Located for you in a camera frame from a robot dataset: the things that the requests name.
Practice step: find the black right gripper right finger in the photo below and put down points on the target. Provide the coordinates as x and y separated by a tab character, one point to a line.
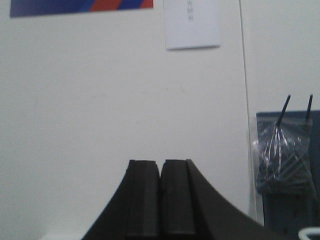
193	210

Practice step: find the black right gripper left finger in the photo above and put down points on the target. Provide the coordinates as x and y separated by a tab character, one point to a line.
133	211

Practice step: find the grey pegboard drying rack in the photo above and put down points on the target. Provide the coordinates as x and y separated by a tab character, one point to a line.
287	214

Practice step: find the plastic bag of pegs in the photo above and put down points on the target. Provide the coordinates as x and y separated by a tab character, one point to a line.
284	164

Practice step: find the white lab faucet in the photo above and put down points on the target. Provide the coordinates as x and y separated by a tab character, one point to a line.
309	233

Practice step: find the white paper notice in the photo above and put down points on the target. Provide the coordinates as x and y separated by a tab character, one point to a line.
191	24

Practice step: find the blue red wall poster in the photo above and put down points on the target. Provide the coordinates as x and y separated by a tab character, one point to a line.
30	8

